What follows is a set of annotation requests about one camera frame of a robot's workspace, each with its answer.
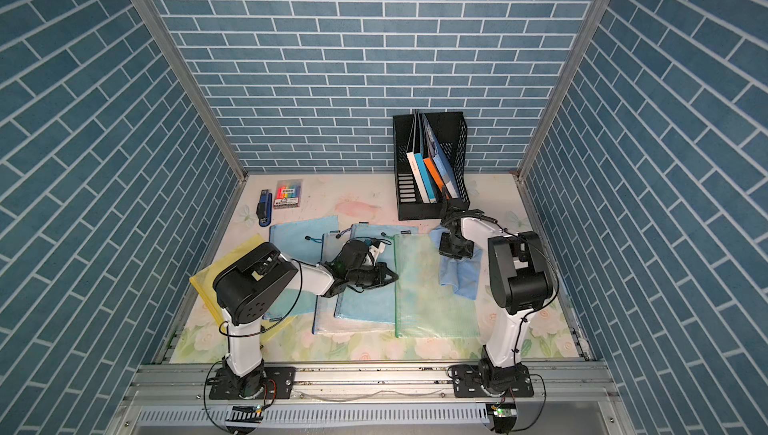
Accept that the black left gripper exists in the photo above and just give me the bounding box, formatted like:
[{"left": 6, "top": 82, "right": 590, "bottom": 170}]
[{"left": 345, "top": 263, "right": 400, "bottom": 290}]

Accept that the green mesh document bag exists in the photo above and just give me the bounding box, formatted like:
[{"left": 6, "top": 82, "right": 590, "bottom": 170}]
[{"left": 394, "top": 229, "right": 480, "bottom": 338}]

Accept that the light blue cleaning cloth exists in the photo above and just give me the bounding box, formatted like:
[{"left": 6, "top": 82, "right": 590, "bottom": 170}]
[{"left": 438, "top": 244, "right": 483, "bottom": 301}]

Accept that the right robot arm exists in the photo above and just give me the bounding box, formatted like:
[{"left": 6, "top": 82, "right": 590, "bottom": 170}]
[{"left": 438, "top": 192, "right": 555, "bottom": 383}]

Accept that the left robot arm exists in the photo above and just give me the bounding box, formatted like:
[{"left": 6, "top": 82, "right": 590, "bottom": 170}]
[{"left": 212, "top": 239, "right": 398, "bottom": 378}]

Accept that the light blue document bag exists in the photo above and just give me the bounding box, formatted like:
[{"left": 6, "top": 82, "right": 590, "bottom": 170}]
[{"left": 334, "top": 223, "right": 418, "bottom": 325}]

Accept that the clear grey document bag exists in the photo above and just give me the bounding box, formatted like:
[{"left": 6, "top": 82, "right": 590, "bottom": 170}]
[{"left": 310, "top": 231, "right": 395, "bottom": 336}]

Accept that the blue mesh document bag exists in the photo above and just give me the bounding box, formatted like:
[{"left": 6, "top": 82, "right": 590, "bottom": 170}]
[{"left": 263, "top": 216, "right": 338, "bottom": 322}]

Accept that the yellow mesh document bag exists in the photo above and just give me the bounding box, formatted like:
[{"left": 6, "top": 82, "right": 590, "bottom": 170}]
[{"left": 190, "top": 235, "right": 299, "bottom": 343}]

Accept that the teal book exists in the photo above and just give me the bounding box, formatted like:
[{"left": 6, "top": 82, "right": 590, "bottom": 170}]
[{"left": 414, "top": 153, "right": 437, "bottom": 203}]

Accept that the orange book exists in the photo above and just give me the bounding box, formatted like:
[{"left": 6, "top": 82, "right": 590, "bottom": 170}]
[{"left": 424, "top": 157, "right": 452, "bottom": 200}]

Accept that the blue folder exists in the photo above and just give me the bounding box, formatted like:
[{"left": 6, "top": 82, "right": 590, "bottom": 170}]
[{"left": 421, "top": 114, "right": 460, "bottom": 199}]

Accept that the white book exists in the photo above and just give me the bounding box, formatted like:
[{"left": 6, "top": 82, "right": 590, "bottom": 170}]
[{"left": 406, "top": 152, "right": 430, "bottom": 203}]

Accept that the black mesh file holder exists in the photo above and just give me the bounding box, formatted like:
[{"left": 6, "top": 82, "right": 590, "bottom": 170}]
[{"left": 393, "top": 112, "right": 470, "bottom": 221}]

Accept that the box of coloured markers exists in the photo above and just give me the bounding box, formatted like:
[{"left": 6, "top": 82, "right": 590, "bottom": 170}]
[{"left": 273, "top": 179, "right": 302, "bottom": 209}]

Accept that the blue black stapler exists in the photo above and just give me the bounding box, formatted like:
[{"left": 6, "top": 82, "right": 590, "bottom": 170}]
[{"left": 256, "top": 189, "right": 273, "bottom": 228}]

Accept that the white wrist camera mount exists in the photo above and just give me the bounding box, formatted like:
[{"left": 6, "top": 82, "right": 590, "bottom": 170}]
[{"left": 368, "top": 239, "right": 390, "bottom": 262}]

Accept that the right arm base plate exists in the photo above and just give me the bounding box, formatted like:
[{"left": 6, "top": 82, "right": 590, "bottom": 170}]
[{"left": 446, "top": 363, "right": 534, "bottom": 398}]

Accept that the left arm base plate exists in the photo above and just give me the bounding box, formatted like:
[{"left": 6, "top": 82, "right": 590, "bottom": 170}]
[{"left": 206, "top": 365, "right": 296, "bottom": 402}]

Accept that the aluminium front rail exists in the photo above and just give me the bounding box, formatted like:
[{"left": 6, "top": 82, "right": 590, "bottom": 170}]
[{"left": 107, "top": 360, "right": 633, "bottom": 434}]

